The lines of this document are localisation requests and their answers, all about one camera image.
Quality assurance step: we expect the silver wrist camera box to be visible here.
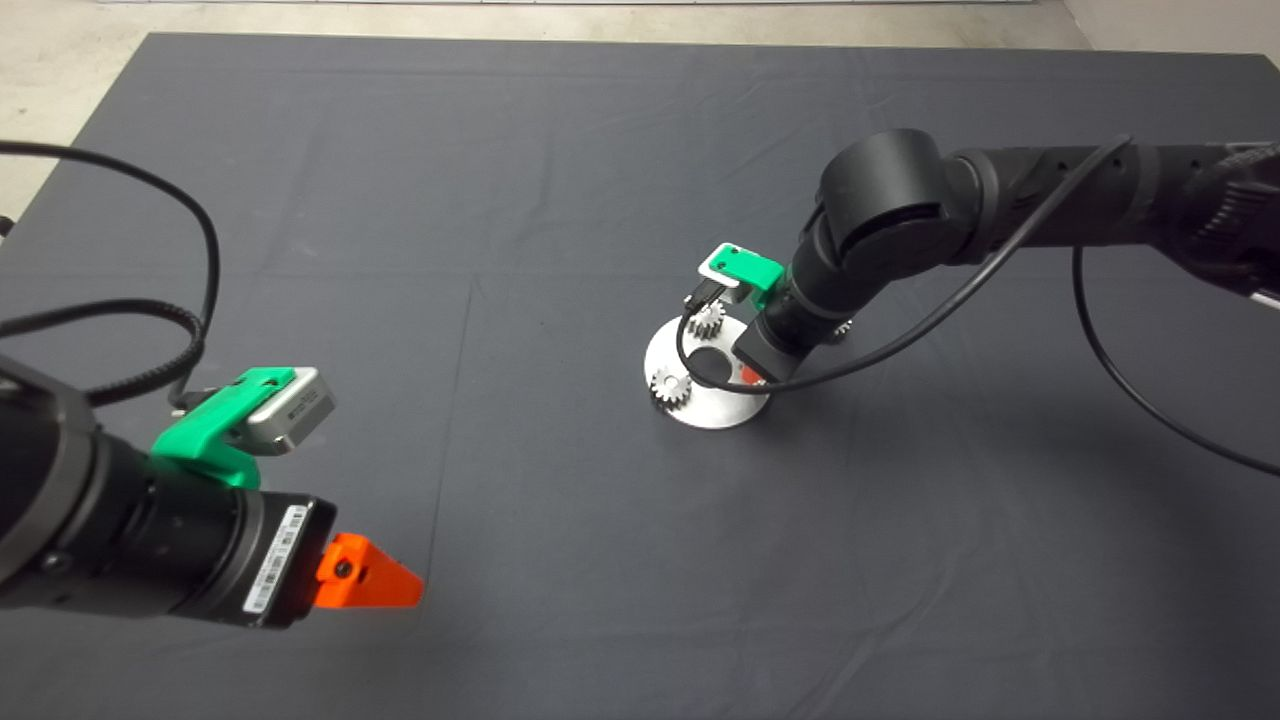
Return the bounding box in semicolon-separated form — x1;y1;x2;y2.
697;250;746;306
245;368;337;457

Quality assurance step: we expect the green right camera mount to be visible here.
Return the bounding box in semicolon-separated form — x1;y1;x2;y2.
712;243;786;311

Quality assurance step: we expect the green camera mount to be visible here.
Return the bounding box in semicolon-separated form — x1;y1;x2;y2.
150;367;298;491
712;243;786;311

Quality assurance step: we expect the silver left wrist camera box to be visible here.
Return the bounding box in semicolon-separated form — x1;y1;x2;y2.
245;368;337;457

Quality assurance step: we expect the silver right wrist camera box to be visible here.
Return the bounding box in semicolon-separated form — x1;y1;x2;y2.
697;250;746;306

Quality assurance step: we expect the round metal plate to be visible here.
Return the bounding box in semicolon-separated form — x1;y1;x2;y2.
643;315;773;431

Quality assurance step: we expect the green left camera mount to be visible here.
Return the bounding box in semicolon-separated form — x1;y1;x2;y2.
150;367;298;491

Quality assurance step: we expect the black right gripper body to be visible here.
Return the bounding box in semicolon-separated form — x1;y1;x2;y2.
733;312;823;388

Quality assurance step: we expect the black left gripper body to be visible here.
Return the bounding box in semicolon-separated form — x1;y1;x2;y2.
190;490;338;631

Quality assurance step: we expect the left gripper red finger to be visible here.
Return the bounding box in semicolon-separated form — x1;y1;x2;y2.
315;533;425;610

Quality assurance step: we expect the thin black left camera cable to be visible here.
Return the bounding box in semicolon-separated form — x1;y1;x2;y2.
0;140;221;406

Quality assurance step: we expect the dark grey table cloth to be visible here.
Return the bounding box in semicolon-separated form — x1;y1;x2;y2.
0;33;1280;720

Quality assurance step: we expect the black corrugated cable conduit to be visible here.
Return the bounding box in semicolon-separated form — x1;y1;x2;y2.
0;298;206;406

